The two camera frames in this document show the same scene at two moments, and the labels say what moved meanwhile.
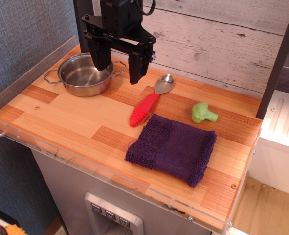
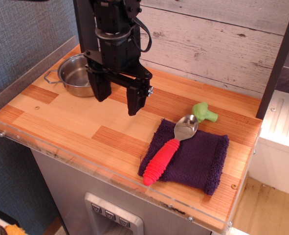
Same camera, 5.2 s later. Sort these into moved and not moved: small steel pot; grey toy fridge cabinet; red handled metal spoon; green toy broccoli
Moved: red handled metal spoon
Not moved: small steel pot; green toy broccoli; grey toy fridge cabinet
